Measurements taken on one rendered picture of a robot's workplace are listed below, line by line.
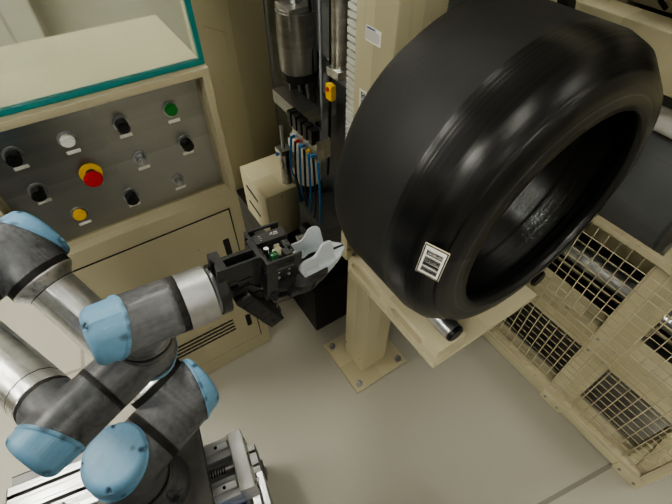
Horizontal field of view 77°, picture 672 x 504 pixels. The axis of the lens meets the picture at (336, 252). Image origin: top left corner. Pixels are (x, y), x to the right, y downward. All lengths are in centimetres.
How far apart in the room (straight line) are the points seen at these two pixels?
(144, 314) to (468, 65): 54
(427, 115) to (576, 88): 19
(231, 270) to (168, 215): 75
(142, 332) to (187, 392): 37
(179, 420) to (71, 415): 31
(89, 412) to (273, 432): 126
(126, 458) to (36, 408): 27
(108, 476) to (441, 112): 79
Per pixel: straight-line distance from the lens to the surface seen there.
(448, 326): 97
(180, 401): 90
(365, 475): 177
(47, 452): 63
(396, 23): 88
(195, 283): 55
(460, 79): 66
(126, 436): 89
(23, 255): 91
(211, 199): 130
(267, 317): 64
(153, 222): 128
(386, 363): 192
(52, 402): 64
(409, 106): 67
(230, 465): 113
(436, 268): 65
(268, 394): 189
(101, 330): 54
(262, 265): 56
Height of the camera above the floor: 172
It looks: 49 degrees down
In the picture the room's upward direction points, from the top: straight up
